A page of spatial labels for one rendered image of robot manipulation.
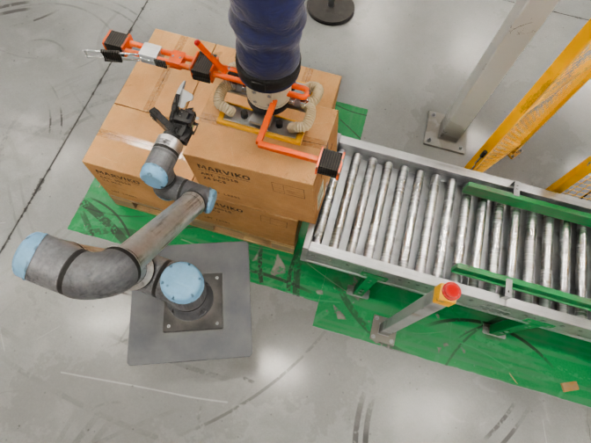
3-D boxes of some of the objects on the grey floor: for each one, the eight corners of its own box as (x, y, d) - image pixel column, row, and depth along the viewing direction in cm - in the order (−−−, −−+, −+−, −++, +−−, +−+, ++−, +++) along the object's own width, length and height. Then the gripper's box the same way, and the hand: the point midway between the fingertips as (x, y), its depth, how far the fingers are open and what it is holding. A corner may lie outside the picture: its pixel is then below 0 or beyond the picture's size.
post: (390, 325, 253) (458, 286, 160) (388, 337, 250) (456, 303, 158) (379, 323, 253) (441, 281, 161) (377, 333, 251) (438, 299, 158)
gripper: (190, 158, 154) (209, 116, 161) (179, 127, 135) (201, 80, 143) (168, 152, 154) (188, 110, 162) (154, 119, 136) (178, 74, 143)
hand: (186, 93), depth 152 cm, fingers open, 14 cm apart
